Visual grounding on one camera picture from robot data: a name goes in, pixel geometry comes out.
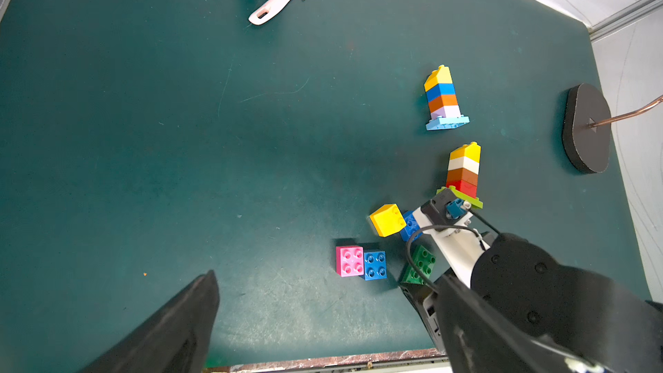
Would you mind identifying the blue lego brick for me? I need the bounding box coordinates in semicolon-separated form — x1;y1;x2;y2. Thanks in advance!
363;250;387;281
400;211;420;243
426;84;456;102

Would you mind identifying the blue lego brick beside pink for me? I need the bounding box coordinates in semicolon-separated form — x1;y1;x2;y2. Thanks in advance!
363;250;387;281

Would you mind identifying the light blue lego base plate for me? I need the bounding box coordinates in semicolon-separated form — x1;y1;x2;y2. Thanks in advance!
426;116;470;131

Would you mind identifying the lime green long lego brick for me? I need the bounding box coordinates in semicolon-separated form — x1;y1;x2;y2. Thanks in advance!
436;186;483;209

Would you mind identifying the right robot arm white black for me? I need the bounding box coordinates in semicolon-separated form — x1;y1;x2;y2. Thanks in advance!
401;234;662;372

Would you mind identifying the orange lego brick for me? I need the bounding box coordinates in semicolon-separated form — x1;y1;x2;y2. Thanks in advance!
428;94;458;113
446;168;478;188

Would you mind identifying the dark green long lego brick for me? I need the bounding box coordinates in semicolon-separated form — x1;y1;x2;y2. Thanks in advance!
399;245;436;285

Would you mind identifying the red lego brick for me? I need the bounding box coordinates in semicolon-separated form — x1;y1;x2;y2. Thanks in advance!
446;180;478;198

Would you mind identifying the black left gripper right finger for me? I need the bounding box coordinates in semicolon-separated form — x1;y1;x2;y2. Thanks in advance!
434;276;570;372

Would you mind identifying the orange lego brick front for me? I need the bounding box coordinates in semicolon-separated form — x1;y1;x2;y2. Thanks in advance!
446;168;478;188

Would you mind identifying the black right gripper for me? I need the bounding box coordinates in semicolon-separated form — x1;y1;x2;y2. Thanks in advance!
401;283;446;354

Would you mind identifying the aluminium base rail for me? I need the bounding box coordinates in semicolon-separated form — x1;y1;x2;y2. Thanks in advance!
203;348;452;372

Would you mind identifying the purple lego brick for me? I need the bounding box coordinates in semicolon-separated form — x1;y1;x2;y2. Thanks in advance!
431;105;462;119

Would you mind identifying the yellow lego brick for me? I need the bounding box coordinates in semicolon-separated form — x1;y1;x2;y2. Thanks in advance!
424;65;452;92
369;204;407;238
450;142;481;162

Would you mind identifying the cream lego brick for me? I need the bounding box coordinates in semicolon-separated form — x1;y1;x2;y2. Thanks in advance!
447;156;480;174

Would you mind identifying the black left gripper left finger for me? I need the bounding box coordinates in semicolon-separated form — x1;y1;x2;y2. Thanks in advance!
82;270;219;372

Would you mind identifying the black metal jewelry stand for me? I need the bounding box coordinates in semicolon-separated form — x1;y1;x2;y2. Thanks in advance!
561;83;662;174

